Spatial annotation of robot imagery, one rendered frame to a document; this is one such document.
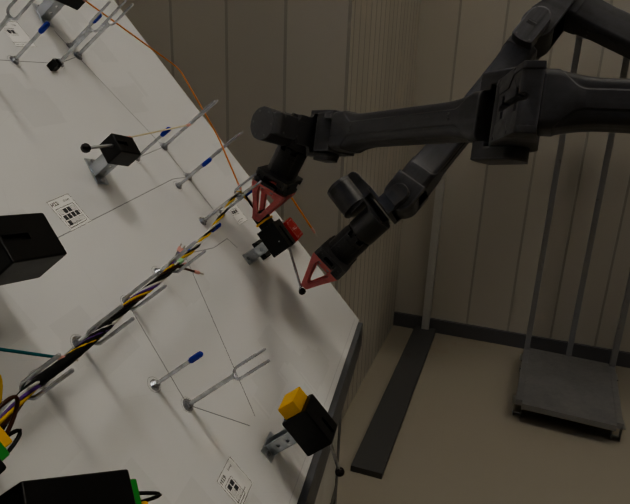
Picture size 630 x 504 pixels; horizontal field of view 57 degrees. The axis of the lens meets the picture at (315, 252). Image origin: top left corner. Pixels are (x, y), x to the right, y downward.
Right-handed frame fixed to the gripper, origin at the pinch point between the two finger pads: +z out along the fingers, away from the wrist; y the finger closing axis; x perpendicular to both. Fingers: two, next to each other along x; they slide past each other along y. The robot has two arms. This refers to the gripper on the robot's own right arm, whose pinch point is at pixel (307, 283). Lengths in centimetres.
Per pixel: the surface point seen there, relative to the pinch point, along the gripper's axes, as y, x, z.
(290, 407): 34.3, 10.5, -0.6
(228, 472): 42.7, 10.4, 7.5
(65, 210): 38.0, -29.9, 1.6
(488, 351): -202, 96, 40
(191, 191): 4.5, -27.6, 2.4
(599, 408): -145, 125, 5
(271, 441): 32.9, 12.7, 6.6
